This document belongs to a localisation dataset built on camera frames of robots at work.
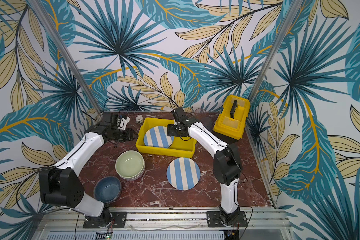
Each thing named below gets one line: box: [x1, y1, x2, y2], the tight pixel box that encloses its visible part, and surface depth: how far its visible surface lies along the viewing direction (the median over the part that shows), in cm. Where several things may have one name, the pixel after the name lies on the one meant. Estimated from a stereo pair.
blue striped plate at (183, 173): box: [166, 157, 201, 191], surface depth 90 cm
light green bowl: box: [115, 150, 146, 181], surface depth 86 cm
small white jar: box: [135, 116, 144, 124], surface depth 113 cm
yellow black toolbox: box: [213, 95, 251, 140], surface depth 96 cm
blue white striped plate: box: [144, 126, 174, 149], surface depth 102 cm
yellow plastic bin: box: [135, 117, 197, 159], surface depth 97 cm
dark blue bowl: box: [93, 176, 122, 203], surface depth 83 cm
